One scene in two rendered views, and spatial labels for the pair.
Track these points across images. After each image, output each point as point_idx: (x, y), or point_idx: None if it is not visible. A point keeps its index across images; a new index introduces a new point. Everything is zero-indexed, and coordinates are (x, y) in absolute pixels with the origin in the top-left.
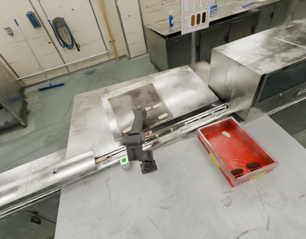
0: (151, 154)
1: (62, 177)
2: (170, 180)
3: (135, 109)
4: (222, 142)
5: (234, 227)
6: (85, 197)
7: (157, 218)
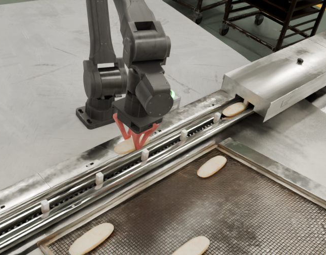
0: (86, 59)
1: (273, 57)
2: (37, 97)
3: (158, 27)
4: None
5: None
6: (211, 68)
7: (57, 54)
